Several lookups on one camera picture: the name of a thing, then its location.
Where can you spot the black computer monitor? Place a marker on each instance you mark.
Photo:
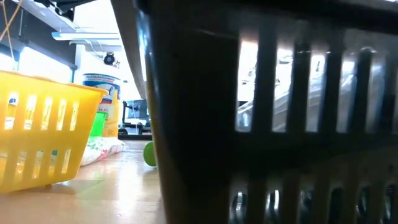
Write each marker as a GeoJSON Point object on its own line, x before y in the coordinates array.
{"type": "Point", "coordinates": [136, 109]}

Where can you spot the black table edge rail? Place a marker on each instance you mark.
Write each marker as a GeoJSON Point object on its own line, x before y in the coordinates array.
{"type": "Point", "coordinates": [133, 136]}

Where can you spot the teal toothbrush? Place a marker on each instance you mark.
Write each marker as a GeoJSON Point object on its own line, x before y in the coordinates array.
{"type": "Point", "coordinates": [54, 153]}

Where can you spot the clear wrapped patterned white packet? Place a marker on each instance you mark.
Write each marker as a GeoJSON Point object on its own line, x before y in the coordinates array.
{"type": "Point", "coordinates": [102, 149]}

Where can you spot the Lysol wipes canister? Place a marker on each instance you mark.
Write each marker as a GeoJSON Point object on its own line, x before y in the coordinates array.
{"type": "Point", "coordinates": [109, 90]}

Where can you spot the yellow plastic slotted basket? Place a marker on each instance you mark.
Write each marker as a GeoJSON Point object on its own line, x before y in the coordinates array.
{"type": "Point", "coordinates": [46, 140]}

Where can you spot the black round camera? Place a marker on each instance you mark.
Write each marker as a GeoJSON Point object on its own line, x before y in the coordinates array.
{"type": "Point", "coordinates": [109, 58]}

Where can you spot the green plastic basket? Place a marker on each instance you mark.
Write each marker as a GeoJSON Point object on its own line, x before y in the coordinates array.
{"type": "Point", "coordinates": [99, 124]}

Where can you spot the dark wall beam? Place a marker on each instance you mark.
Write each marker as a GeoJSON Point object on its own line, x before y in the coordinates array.
{"type": "Point", "coordinates": [46, 43]}

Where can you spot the white tube light fixture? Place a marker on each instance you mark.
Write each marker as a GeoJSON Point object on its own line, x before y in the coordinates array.
{"type": "Point", "coordinates": [84, 35]}

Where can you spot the black plastic slotted basket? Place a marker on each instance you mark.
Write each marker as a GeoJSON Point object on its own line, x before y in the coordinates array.
{"type": "Point", "coordinates": [199, 109]}

